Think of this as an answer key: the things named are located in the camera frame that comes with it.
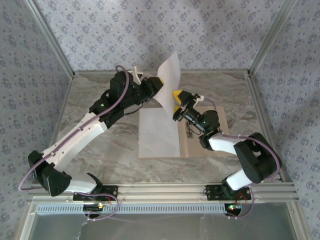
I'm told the white paper sheet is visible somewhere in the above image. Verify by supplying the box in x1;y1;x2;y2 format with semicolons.
155;50;183;120
138;106;181;159

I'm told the metal folder fastener clip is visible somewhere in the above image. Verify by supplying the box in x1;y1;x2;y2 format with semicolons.
185;122;195;139

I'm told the brown paper folder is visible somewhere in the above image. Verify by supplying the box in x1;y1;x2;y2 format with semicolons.
138;106;232;159

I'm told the grey metal panel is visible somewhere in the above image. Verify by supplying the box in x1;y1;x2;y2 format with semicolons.
19;202;305;240

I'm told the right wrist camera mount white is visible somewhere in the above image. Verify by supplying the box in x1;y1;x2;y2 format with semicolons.
191;93;206;106

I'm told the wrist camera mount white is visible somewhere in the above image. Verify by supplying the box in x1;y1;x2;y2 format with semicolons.
191;93;206;106
131;64;145;83

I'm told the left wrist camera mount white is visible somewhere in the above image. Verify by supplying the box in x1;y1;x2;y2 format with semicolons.
131;64;145;83

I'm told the aluminium table back rail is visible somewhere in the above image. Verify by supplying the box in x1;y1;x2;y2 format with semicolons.
74;70;250;75

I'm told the aluminium table side rail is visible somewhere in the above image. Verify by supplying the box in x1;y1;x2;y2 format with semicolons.
245;74;294;183
38;74;76;184

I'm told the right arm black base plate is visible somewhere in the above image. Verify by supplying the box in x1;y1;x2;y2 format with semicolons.
204;184;252;202

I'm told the aluminium mounting rail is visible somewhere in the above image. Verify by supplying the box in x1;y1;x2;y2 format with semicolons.
27;183;300;203

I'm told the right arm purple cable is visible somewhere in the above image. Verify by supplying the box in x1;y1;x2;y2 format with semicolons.
203;97;282;220

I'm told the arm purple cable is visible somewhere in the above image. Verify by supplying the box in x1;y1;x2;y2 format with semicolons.
203;97;282;220
18;64;131;222

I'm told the grey slotted cable duct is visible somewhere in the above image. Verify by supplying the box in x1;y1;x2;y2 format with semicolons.
36;203;227;215

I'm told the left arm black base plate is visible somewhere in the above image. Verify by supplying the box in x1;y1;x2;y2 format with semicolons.
72;185;119;202

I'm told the aluminium frame post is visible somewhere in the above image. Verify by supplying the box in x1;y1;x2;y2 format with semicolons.
246;0;300;77
26;0;76;77

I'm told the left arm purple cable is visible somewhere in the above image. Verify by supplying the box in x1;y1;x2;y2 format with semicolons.
18;64;131;222

